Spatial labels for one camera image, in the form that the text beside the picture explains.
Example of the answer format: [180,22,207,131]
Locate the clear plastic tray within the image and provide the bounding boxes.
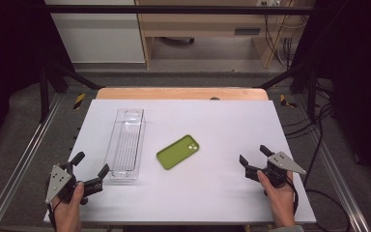
[104,107,147,182]

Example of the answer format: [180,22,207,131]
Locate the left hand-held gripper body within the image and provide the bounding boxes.
[44,162,104,206]

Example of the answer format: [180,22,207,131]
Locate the aluminium floor rail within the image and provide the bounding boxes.
[293,94,371,232]
[0,93,65,232]

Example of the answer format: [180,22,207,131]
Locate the black metal stand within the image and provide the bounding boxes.
[38,60,106,124]
[254,61,321,123]

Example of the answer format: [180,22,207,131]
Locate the wooden table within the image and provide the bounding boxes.
[95,87,270,102]

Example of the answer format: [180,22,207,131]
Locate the bundle of hanging cables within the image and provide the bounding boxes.
[263,14,304,70]

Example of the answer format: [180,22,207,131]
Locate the black yellow striped tape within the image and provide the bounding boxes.
[72,93,87,111]
[278,94,299,109]

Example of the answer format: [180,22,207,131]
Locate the black horizontal frame bar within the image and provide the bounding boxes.
[43,4,318,15]

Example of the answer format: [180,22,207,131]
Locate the right hand-held gripper cable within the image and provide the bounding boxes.
[283,176,300,217]

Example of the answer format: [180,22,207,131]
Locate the light wooden desk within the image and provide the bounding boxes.
[133,0,317,70]

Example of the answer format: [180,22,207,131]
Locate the green phone case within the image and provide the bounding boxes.
[156,133,201,171]

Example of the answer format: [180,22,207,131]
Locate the grey desk drawer handle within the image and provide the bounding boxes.
[234,27,262,36]

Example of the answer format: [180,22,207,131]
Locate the person's right hand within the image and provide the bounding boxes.
[256,169,297,227]

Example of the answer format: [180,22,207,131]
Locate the white table cover sheet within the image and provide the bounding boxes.
[43,99,318,225]

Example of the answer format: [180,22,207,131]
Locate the person's left hand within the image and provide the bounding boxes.
[51,181,86,224]

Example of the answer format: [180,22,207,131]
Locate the white power strip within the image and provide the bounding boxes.
[256,0,283,8]

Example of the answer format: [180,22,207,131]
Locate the black floor cables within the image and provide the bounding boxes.
[282,81,353,232]

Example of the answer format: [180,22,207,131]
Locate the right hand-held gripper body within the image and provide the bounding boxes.
[244,151,307,189]

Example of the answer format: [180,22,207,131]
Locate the white cabinet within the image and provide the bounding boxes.
[43,0,146,65]

